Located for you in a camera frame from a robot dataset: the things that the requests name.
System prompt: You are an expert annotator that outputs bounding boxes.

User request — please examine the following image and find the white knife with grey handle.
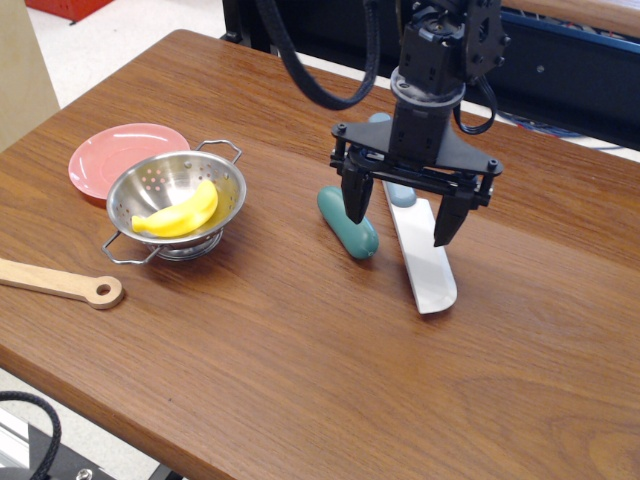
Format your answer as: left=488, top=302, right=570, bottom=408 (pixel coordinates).
left=368, top=112, right=459, bottom=316

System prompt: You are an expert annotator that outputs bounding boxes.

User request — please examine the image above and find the red plastic crate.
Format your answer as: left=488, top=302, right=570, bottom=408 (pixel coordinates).
left=25, top=0, right=112, bottom=22

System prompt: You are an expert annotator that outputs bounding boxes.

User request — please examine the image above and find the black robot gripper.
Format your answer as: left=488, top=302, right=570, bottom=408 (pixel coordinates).
left=331, top=66, right=503, bottom=247

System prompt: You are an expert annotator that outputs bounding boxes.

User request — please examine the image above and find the black base plate with screw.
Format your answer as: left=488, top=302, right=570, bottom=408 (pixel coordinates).
left=24, top=424, right=171, bottom=480

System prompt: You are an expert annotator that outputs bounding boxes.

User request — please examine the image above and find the pink plastic plate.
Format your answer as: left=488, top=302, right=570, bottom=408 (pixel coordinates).
left=68, top=123, right=190, bottom=206

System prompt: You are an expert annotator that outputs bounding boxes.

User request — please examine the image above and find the black braided cable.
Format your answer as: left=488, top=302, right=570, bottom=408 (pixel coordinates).
left=254, top=0, right=382, bottom=112

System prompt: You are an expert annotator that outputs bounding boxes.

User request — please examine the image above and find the black metal frame rail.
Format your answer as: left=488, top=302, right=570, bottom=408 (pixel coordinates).
left=222, top=1, right=639, bottom=151

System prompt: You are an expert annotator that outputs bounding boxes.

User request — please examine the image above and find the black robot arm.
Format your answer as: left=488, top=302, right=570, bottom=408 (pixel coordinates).
left=330, top=1, right=510, bottom=247

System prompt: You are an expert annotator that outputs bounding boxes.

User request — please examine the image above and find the teal toy sausage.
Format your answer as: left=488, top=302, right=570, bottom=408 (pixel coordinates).
left=317, top=186, right=379, bottom=260

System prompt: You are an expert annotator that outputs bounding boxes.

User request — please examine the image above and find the wooden spoon handle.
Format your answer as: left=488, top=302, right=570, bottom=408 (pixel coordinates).
left=1, top=259, right=125, bottom=310

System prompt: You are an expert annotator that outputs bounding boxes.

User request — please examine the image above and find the black cable bottom left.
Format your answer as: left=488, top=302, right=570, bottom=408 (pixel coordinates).
left=0, top=391, right=63, bottom=480

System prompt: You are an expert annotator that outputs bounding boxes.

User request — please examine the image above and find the yellow toy banana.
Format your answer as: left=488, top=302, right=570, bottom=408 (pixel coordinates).
left=131, top=180, right=218, bottom=238

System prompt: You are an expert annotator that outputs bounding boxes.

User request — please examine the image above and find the small steel colander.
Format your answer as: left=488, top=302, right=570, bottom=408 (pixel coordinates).
left=102, top=140, right=247, bottom=265

